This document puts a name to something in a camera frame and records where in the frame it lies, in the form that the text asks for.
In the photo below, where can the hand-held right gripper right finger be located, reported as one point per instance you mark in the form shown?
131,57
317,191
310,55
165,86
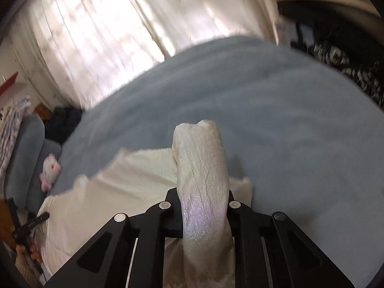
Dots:
255,225

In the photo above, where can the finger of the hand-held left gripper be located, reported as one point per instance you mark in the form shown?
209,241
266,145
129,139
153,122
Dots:
37,219

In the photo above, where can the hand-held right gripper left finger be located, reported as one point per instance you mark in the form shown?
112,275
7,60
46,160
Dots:
150,225

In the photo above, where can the white puffer jacket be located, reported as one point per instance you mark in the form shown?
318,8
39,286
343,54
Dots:
204,162

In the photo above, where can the black clothes pile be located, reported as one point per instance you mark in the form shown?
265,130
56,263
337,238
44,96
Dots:
64,123

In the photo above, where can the black and white patterned clothes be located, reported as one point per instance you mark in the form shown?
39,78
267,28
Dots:
345,63

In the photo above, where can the person's left hand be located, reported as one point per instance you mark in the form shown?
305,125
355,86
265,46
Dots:
30,252

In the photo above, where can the pink and white cat plush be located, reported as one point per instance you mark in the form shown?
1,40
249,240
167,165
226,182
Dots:
49,168

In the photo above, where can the folded floral blanket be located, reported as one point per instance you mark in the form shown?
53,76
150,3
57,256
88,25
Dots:
12,132

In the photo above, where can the grey-blue bed blanket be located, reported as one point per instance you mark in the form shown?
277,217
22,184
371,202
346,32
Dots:
240,96

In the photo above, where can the white leaf-print curtain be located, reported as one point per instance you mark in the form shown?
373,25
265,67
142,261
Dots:
90,36
210,6

